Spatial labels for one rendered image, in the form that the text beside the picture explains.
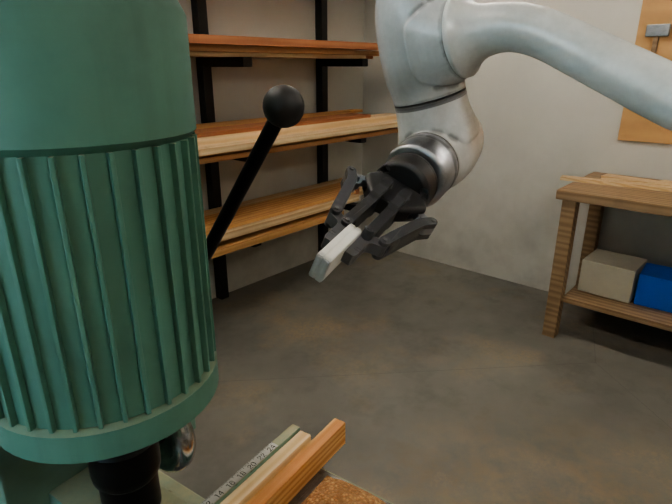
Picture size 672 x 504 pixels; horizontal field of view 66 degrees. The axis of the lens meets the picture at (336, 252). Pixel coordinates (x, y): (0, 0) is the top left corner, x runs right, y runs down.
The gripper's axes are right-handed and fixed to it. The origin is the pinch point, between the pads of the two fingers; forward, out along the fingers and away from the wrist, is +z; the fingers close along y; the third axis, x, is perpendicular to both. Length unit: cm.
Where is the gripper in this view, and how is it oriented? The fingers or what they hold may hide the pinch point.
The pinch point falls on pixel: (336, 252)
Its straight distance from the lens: 51.7
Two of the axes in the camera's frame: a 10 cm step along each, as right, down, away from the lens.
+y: -8.2, -5.5, 1.8
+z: -4.8, 4.6, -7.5
